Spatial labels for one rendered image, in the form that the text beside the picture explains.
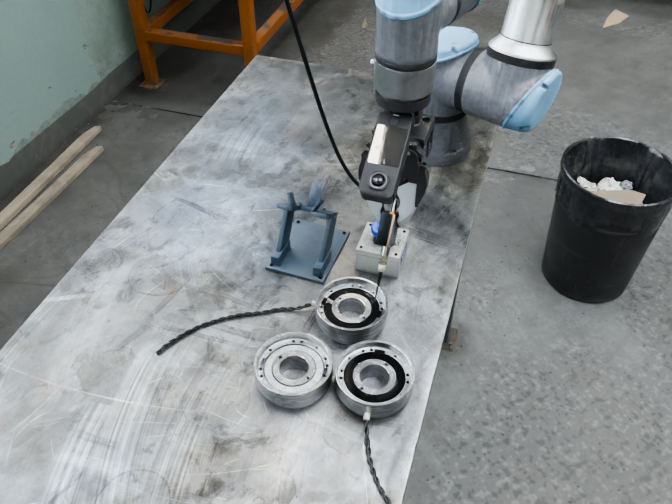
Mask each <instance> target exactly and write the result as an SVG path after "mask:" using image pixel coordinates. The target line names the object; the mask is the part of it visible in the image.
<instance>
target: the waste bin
mask: <svg viewBox="0 0 672 504"><path fill-rule="evenodd" d="M580 177H582V178H585V179H586V180H587V181H589V182H591V183H595V184H596V186H597V184H598V183H599V182H600V181H601V180H602V179H604V178H612V177H613V178H614V180H615V181H616V182H620V184H621V182H623V181H624V180H628V181H629V182H632V187H633V189H631V190H633V191H636V192H640V193H643V194H646V196H645V197H644V199H643V201H642V203H643V204H627V203H621V202H616V201H613V200H609V199H606V198H603V197H601V196H598V195H596V194H594V193H592V192H590V191H588V190H587V189H585V188H584V187H582V186H581V185H579V184H580V183H578V182H577V179H578V178H580ZM620 184H619V186H620ZM597 187H598V186H597ZM555 191H556V193H555V201H554V206H553V211H552V216H551V221H550V226H549V231H548V236H547V241H546V246H545V251H544V256H543V261H542V271H543V274H544V276H545V278H546V280H547V281H548V282H549V283H550V285H551V286H553V287H554V288H555V289H556V290H557V291H559V292H560V293H562V294H564V295H566V296H568V297H570V298H572V299H575V300H579V301H583V302H589V303H602V302H608V301H611V300H614V299H616V298H618V297H619V296H620V295H622V293H623V292H624V291H625V289H626V287H627V286H628V284H629V282H630V280H631V278H632V277H633V275H634V273H635V271H636V269H637V268H638V266H639V264H640V262H641V260H642V259H643V257H644V255H645V253H646V251H647V250H648V248H649V246H650V244H651V242H652V240H653V239H654V237H655V235H656V233H657V231H658V230H659V228H660V226H661V225H662V224H663V222H664V220H665V218H666V217H667V215H668V214H669V212H670V210H671V208H672V160H671V159H670V158H669V157H668V156H667V155H665V154H664V153H662V152H661V151H659V150H657V149H655V148H654V147H651V146H649V145H647V144H644V143H641V142H638V141H635V140H631V139H627V138H622V137H615V136H595V137H589V138H584V139H581V140H578V141H576V142H574V143H572V144H571V145H569V146H568V147H567V149H566V150H565V151H564V153H563V155H562V157H561V162H560V171H559V174H558V178H557V183H556V188H555Z"/></svg>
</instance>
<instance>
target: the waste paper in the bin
mask: <svg viewBox="0 0 672 504"><path fill-rule="evenodd" d="M577 182H578V183H580V184H579V185H581V186H582V187H584V188H585V189H587V190H588V191H590V192H592V193H594V194H596V195H598V196H601V197H603V198H606V199H609V200H613V201H616V202H621V203H627V204H643V203H642V201H643V199H644V197H645V196H646V194H643V193H640V192H636V191H633V190H631V189H633V187H632V182H629V181H628V180H624V181H623V182H621V184H620V182H616V181H615V180H614V178H613V177H612V178H604V179H602V180H601V181H600V182H599V183H598V184H597V186H598V187H597V186H596V184H595V183H591V182H589V181H587V180H586V179H585V178H582V177H580V178H578V179H577ZM619 184H620V186H619Z"/></svg>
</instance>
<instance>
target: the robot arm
mask: <svg viewBox="0 0 672 504"><path fill-rule="evenodd" d="M481 1H482V0H375V3H376V30H375V59H374V58H373V59H371V61H370V65H371V66H372V67H375V72H374V87H375V94H374V99H375V102H376V103H377V104H378V105H379V106H380V107H382V108H383V109H385V110H384V111H383V112H380V113H379V115H378V118H377V122H376V125H375V127H374V128H373V130H372V134H373V136H372V139H370V140H368V142H367V144H366V146H367V147H368V148H369V150H368V151H366V150H363V152H362V154H361V163H360V165H359V170H358V176H359V180H360V183H359V191H360V194H361V197H362V198H363V199H364V200H367V202H368V204H369V207H370V208H371V210H372V212H373V214H374V215H375V217H376V219H377V220H378V222H379V223H380V218H381V217H380V216H381V213H382V212H384V211H385V209H384V204H392V203H393V202H394V201H395V199H396V195H398V197H399V199H400V204H399V207H398V213H399V216H398V219H397V220H396V221H397V222H396V223H397V226H398V227H399V228H402V227H403V226H404V225H405V224H407V223H408V221H409V220H410V219H411V217H412V215H413V214H414V212H415V210H416V208H417V207H418V205H419V203H420V201H421V199H422V197H423V196H424V194H425V191H426V189H427V186H428V183H429V172H428V170H427V166H433V167H440V166H448V165H453V164H456V163H458V162H460V161H462V160H463V159H465V158H466V157H467V156H468V154H469V152H470V149H471V142H472V136H471V131H470V126H469V122H468V117H467V114H468V115H471V116H474V117H476V118H479V119H482V120H485V121H488V122H490V123H493V124H496V125H499V126H502V128H503V129H506V128H507V129H511V130H514V131H517V132H521V133H525V132H528V131H531V130H532V129H533V128H535V127H536V126H537V125H538V124H539V123H540V121H541V120H542V119H543V117H544V116H545V115H546V113H547V112H548V110H549V108H550V107H551V105H552V103H553V101H554V99H555V97H556V95H557V93H558V91H559V88H560V85H561V80H562V73H561V72H560V71H559V70H558V69H554V66H555V63H556V60H557V54H556V52H555V50H554V49H553V47H552V41H553V38H554V35H555V32H556V29H557V25H558V22H559V19H560V16H561V13H562V9H563V6H564V3H565V0H509V4H508V8H507V11H506V15H505V19H504V22H503V26H502V30H501V33H500V34H499V35H498V36H496V37H495V38H493V39H492V40H490V41H489V43H488V47H487V49H486V48H482V47H479V46H478V45H479V39H478V35H477V34H476V33H475V32H474V31H472V30H470V29H467V28H463V27H447V26H448V25H450V24H451V23H453V22H454V21H456V20H457V19H458V18H460V17H461V16H463V15H464V14H465V13H467V12H470V11H472V10H474V9H475V8H476V7H477V6H478V5H479V3H480V2H481ZM400 179H401V181H400Z"/></svg>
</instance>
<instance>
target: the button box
mask: <svg viewBox="0 0 672 504"><path fill-rule="evenodd" d="M372 224H373V223H372V222H367V224H366V227H365V229H364V231H363V234H362V236H361V238H360V241H359V243H358V245H357V247H356V258H355V270H360V271H364V272H369V273H373V274H378V273H379V271H378V268H379V258H380V255H381V254H380V252H381V247H382V246H381V245H377V244H374V242H375V241H376V237H375V236H374V235H373V234H372V233H371V225H372ZM408 239H409V230H407V229H402V228H398V232H397V236H396V241H395V243H396V245H394V246H392V247H391V248H390V253H389V256H388V261H387V265H386V267H385V270H384V272H383V274H382V276H387V277H391V278H396V279H397V278H398V276H399V273H400V270H401V267H402V264H403V261H404V259H405V256H406V253H407V249H408Z"/></svg>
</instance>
